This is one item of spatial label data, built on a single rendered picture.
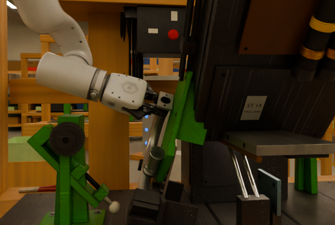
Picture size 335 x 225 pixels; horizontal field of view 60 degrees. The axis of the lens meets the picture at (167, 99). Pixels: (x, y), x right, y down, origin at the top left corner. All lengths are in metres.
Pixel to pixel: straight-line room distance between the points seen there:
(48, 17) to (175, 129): 0.37
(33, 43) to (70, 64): 10.73
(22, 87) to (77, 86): 0.48
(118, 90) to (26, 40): 10.87
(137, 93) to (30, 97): 0.54
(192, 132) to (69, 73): 0.32
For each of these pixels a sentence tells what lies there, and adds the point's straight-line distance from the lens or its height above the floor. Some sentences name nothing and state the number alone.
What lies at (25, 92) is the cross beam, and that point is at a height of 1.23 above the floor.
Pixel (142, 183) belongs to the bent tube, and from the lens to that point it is 0.74.
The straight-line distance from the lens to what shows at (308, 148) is 0.58.
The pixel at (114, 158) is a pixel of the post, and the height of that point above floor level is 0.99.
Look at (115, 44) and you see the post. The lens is 1.04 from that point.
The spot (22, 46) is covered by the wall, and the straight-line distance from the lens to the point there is 11.57.
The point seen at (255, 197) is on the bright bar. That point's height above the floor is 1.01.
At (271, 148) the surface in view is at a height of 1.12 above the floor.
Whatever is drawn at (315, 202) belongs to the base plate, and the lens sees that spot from 1.01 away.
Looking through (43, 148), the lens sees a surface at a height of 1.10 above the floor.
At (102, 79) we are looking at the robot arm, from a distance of 0.73.
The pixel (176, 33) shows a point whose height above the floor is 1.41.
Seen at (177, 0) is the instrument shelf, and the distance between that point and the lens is 0.97.
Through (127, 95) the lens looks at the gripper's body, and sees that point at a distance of 0.72.
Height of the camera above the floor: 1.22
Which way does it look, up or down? 1 degrees down
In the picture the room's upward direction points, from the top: straight up
